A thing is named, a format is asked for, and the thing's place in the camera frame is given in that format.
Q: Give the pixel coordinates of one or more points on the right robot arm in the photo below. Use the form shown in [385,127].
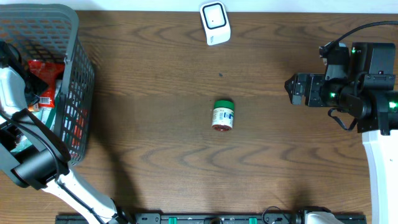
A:
[358,89]

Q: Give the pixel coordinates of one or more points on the small orange box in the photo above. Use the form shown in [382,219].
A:
[34,108]

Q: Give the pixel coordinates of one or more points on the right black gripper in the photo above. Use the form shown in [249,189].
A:
[315,83]

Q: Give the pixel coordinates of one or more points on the green lid jar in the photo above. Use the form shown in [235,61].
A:
[223,115]

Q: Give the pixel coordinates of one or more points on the grey plastic mesh basket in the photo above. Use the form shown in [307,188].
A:
[49,33]

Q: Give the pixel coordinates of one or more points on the light green wipes pack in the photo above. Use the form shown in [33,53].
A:
[21,144]

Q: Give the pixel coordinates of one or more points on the red snack bag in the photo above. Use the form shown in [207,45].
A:
[48,72]

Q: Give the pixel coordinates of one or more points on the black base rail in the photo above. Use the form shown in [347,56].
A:
[155,218]

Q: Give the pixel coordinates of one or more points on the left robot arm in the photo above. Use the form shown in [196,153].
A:
[46,164]

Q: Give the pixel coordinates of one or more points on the white barcode scanner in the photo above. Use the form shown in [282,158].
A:
[215,23]

